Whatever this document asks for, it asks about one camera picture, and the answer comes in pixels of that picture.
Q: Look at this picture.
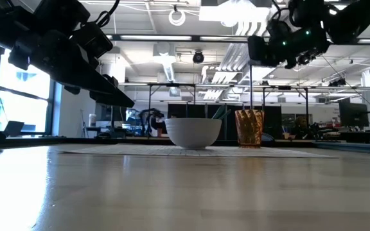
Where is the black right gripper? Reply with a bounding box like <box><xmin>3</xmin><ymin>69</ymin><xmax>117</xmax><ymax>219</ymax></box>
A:
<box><xmin>247</xmin><ymin>19</ymin><xmax>298</xmax><ymax>70</ymax></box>

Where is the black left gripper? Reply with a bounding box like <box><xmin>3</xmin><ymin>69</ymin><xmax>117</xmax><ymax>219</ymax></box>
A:
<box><xmin>8</xmin><ymin>30</ymin><xmax>136</xmax><ymax>108</ymax></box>

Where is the amber ribbed drinking glass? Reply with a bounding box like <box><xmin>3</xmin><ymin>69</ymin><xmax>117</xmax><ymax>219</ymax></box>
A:
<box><xmin>234</xmin><ymin>109</ymin><xmax>265</xmax><ymax>149</ymax></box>

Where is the white ceramic bowl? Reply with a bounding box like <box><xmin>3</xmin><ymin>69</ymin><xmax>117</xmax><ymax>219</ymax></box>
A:
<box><xmin>164</xmin><ymin>117</ymin><xmax>223</xmax><ymax>150</ymax></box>

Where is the black computer monitor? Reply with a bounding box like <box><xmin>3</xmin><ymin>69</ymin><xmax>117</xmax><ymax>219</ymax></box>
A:
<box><xmin>339</xmin><ymin>101</ymin><xmax>369</xmax><ymax>128</ymax></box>
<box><xmin>94</xmin><ymin>104</ymin><xmax>128</xmax><ymax>122</ymax></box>

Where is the grey woven placemat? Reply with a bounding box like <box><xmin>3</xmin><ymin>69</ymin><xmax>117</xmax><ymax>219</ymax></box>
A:
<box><xmin>58</xmin><ymin>143</ymin><xmax>339</xmax><ymax>159</ymax></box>

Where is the black overhead crossbeam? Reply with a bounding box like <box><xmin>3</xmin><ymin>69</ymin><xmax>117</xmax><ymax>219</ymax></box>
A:
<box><xmin>106</xmin><ymin>34</ymin><xmax>370</xmax><ymax>44</ymax></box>

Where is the person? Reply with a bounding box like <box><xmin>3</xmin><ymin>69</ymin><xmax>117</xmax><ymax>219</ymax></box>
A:
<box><xmin>148</xmin><ymin>110</ymin><xmax>166</xmax><ymax>135</ymax></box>
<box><xmin>294</xmin><ymin>115</ymin><xmax>310</xmax><ymax>139</ymax></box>

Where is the black room partition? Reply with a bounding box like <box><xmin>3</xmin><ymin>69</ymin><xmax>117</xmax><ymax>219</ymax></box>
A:
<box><xmin>167</xmin><ymin>103</ymin><xmax>282</xmax><ymax>139</ymax></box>

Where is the dark open laptop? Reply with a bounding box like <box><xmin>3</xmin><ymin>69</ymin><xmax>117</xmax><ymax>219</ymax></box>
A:
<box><xmin>3</xmin><ymin>121</ymin><xmax>25</xmax><ymax>137</ymax></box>

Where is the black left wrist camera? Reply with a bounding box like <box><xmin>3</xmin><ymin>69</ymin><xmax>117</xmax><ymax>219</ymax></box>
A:
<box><xmin>71</xmin><ymin>21</ymin><xmax>114</xmax><ymax>58</ymax></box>

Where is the black overhead camera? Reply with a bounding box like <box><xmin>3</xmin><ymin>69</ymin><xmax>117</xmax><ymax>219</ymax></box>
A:
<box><xmin>192</xmin><ymin>50</ymin><xmax>205</xmax><ymax>64</ymax></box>

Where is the thin black frame stand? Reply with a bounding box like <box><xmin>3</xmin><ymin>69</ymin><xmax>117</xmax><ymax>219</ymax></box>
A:
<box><xmin>146</xmin><ymin>82</ymin><xmax>310</xmax><ymax>139</ymax></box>

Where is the large window dark frame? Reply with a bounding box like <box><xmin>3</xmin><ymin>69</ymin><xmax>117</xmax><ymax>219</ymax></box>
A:
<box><xmin>0</xmin><ymin>44</ymin><xmax>60</xmax><ymax>137</ymax></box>

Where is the white coiled cable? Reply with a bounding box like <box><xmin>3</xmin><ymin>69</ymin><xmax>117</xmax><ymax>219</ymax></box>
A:
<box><xmin>168</xmin><ymin>8</ymin><xmax>186</xmax><ymax>27</ymax></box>

